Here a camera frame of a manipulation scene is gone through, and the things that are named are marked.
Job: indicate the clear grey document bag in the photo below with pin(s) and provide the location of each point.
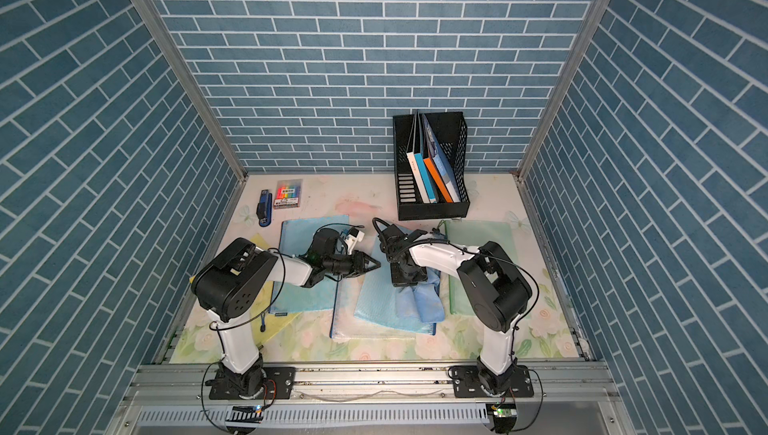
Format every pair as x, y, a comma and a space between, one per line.
344, 325

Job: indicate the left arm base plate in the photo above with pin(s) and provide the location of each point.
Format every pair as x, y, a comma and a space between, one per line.
252, 382

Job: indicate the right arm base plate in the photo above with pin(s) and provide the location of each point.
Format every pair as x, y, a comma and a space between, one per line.
492, 382

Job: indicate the aluminium front rail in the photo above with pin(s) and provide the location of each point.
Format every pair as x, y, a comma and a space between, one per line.
547, 397

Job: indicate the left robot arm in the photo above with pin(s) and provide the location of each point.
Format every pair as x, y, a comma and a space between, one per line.
227, 287

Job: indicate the blue folder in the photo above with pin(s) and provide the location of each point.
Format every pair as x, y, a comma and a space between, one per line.
436, 153

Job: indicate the black mesh file holder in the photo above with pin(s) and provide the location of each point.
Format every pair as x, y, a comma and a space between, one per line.
451, 131

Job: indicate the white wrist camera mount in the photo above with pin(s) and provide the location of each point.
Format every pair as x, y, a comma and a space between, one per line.
353, 237

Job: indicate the orange book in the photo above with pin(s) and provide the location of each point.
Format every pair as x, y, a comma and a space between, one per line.
437, 179

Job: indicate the blue mesh document bag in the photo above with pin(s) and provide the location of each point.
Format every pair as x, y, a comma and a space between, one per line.
295, 239

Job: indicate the blue black stapler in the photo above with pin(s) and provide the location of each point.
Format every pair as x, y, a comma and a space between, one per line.
264, 208

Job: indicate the green mesh document bag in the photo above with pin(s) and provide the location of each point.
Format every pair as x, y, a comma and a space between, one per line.
474, 233

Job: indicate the teal book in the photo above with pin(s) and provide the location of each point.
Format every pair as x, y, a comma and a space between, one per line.
426, 179

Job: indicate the light blue cleaning cloth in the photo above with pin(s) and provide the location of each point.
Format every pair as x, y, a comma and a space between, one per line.
422, 301

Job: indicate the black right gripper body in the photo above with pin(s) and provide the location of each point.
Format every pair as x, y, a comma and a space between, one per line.
401, 278

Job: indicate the box of coloured markers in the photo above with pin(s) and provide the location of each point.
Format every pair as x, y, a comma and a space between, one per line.
287, 194

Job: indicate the light blue document bag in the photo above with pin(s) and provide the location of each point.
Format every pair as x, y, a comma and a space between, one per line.
375, 311

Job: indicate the white book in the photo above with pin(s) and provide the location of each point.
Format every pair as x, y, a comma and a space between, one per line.
417, 177

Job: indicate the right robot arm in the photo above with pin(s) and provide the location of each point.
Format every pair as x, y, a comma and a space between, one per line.
496, 288

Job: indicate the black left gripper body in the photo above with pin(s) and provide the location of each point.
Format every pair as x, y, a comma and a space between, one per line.
338, 265

